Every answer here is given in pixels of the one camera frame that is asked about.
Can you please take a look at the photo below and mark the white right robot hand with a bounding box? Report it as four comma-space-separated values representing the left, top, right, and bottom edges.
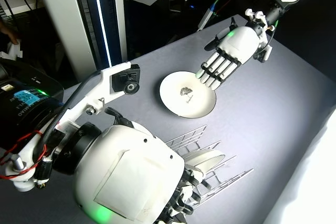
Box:
72, 107, 212, 224

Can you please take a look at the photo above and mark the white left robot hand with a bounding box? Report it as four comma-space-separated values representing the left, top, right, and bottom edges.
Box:
195, 26, 261, 90

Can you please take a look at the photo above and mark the white plate with grey print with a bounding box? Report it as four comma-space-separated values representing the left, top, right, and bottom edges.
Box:
159, 70, 217, 119
182, 148, 226, 180

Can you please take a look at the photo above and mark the black box with label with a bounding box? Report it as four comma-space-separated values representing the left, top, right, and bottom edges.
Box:
167, 0, 188, 12

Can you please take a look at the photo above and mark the white cloth sheet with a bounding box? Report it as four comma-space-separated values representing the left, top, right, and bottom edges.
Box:
262, 108, 336, 224

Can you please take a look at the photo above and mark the white notched part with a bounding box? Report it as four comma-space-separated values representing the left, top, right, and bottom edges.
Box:
0, 40, 25, 61

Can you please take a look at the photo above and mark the white robot lift column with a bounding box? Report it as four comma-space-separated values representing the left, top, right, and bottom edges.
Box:
33, 0, 129, 82

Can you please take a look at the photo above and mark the person in background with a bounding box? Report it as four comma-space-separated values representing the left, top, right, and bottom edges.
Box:
0, 20, 20, 45

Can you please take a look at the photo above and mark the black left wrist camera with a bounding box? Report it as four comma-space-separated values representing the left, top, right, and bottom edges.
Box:
253, 44, 273, 63

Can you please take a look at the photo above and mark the grey cable adapter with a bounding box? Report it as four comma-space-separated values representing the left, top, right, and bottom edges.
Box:
196, 8, 214, 32

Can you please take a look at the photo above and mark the chrome wire plate rack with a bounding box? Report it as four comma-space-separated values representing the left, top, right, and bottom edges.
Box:
164, 125, 255, 209

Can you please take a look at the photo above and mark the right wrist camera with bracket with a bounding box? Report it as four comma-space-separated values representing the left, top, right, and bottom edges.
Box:
59, 61, 142, 130

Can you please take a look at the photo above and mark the red twisted wire pair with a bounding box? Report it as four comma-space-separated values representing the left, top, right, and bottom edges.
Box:
0, 129, 50, 180

